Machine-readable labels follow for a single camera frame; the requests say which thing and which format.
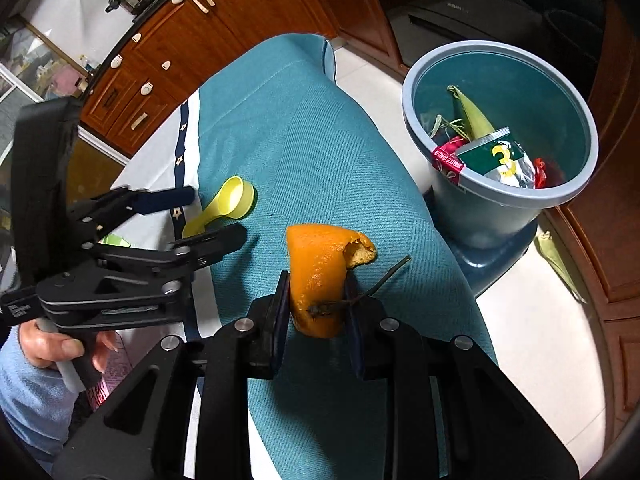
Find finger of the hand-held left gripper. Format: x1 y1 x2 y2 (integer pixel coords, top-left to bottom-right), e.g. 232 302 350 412
35 223 248 332
67 185 197 240

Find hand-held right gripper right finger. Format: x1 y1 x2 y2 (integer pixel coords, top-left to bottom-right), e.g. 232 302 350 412
344 275 576 480

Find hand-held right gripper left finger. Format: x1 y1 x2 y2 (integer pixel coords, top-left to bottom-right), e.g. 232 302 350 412
52 270 292 480

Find orange peel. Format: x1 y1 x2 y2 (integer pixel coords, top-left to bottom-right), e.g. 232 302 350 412
286 223 377 339

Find blue plastic bin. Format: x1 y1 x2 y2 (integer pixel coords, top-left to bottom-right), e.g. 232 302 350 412
401 40 599 298

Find person's left forearm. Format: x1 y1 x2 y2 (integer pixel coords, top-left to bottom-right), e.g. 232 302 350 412
0 330 81 471

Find person's left hand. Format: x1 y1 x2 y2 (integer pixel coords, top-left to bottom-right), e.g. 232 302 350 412
19 320 121 374

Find white navy-striped cloth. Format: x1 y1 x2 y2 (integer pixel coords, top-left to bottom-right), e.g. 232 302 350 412
105 95 206 356

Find yellow measuring spoon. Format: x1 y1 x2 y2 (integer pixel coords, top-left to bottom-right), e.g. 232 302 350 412
181 176 257 239

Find dry brown twig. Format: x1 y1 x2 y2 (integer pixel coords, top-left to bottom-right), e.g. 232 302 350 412
310 255 412 318

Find glass sliding door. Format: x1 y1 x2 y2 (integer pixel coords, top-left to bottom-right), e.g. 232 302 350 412
0 15 131 201

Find teal cloth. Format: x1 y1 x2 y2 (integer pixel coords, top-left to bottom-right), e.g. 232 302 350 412
192 34 498 480

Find pink red snack packet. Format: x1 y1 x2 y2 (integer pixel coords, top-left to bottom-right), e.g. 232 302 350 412
431 135 466 183

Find pink printed packet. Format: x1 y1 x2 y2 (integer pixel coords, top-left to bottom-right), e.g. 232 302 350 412
85 347 126 413

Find wooden kitchen cabinet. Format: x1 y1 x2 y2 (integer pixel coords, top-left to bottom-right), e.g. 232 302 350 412
80 0 401 158

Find pale green corn husk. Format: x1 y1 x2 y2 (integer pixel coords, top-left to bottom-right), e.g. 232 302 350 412
532 230 588 303
447 85 496 141

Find green plant stalks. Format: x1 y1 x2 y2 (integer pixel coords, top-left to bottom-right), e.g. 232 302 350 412
427 115 471 141

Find green silver snack packet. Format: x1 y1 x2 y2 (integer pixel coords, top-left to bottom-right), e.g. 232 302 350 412
455 127 538 190

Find wooden door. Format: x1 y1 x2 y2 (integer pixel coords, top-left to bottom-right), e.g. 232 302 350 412
540 0 640 441

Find black kitchen appliance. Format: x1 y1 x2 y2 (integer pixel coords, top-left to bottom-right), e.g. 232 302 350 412
387 0 551 68

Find dark plastic bin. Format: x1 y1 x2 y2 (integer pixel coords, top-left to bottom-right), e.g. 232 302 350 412
542 7 601 91

